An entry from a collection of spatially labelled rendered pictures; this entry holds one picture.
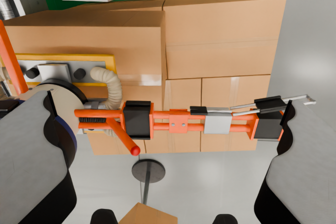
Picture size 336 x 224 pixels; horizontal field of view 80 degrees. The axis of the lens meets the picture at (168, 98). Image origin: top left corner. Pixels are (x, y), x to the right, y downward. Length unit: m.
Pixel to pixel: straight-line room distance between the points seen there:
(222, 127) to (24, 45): 0.71
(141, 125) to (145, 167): 1.93
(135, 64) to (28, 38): 0.37
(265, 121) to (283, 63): 1.42
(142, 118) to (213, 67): 0.73
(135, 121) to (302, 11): 1.60
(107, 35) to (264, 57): 0.86
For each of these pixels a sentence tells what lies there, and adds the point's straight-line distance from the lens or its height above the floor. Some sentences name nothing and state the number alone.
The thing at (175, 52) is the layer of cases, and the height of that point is 0.54.
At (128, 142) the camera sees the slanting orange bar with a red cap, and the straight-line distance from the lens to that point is 0.49.
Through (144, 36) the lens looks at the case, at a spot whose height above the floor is 0.94.
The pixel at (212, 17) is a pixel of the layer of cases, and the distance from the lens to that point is 1.12.
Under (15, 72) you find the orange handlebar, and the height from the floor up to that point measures 1.19.
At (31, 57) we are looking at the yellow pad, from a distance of 0.72.
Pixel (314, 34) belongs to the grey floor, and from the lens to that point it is 2.00.
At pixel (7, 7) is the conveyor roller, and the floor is 0.54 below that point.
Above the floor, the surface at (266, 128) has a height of 1.20.
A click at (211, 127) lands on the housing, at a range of 0.56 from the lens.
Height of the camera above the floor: 1.63
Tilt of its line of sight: 60 degrees down
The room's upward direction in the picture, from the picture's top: 177 degrees counter-clockwise
